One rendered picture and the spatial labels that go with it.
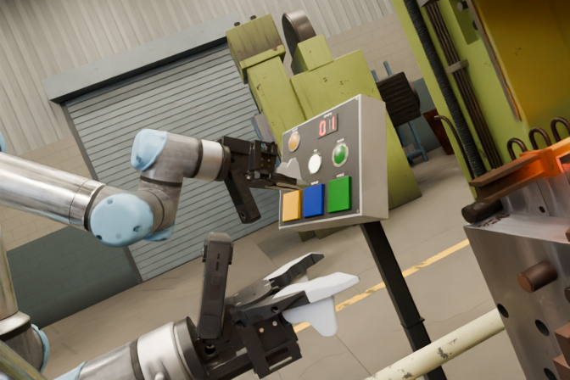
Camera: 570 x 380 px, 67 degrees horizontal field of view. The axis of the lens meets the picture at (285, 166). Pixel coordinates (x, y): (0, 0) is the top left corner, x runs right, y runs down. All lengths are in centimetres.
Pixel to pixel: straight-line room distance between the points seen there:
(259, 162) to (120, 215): 31
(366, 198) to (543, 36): 45
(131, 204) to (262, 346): 28
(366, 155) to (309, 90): 441
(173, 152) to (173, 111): 776
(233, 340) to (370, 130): 62
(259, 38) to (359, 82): 133
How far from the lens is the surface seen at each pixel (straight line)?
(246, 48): 550
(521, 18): 93
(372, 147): 99
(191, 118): 850
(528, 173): 65
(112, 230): 66
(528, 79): 91
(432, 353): 104
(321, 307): 48
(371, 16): 975
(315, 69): 542
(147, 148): 77
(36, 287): 912
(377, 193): 97
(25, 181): 73
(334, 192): 100
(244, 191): 84
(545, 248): 65
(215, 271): 49
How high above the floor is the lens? 114
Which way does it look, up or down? 1 degrees down
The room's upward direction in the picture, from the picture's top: 23 degrees counter-clockwise
